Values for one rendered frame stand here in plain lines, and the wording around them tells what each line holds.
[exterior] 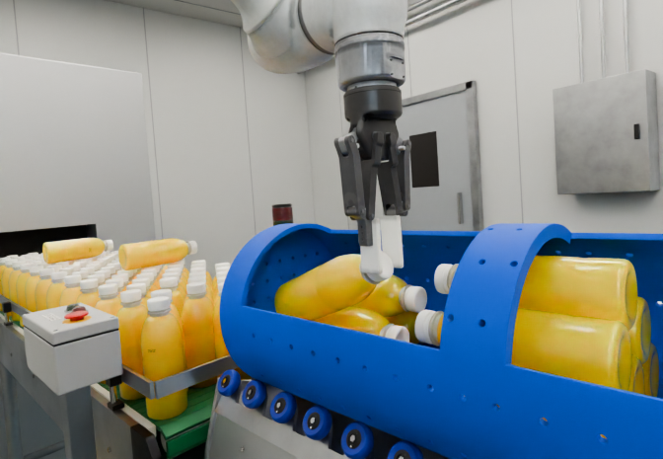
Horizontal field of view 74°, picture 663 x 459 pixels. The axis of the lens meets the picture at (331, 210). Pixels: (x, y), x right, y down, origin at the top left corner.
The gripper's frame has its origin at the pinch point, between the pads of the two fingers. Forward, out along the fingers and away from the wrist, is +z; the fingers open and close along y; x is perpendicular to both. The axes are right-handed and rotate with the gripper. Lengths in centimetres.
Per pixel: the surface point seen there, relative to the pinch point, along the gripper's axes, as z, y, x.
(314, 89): -149, 375, 395
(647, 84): -65, 314, 18
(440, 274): 4.1, 3.7, -6.3
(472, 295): 3.7, -6.1, -15.6
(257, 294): 9.2, -1.7, 26.3
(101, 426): 37, -18, 61
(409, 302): 9.9, 8.7, 2.2
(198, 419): 32, -8, 38
